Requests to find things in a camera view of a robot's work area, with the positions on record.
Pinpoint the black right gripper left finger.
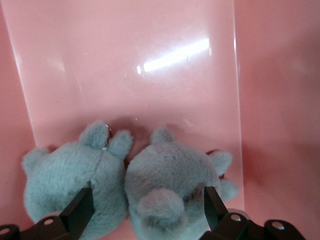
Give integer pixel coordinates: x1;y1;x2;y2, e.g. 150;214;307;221
0;187;95;240

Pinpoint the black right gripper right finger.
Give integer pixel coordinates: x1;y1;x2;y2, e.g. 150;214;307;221
201;186;307;240

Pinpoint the pink plastic box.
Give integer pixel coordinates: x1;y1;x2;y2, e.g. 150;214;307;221
0;0;320;240

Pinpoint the gray plush toy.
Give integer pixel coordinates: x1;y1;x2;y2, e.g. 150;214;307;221
124;126;240;240
21;119;135;227

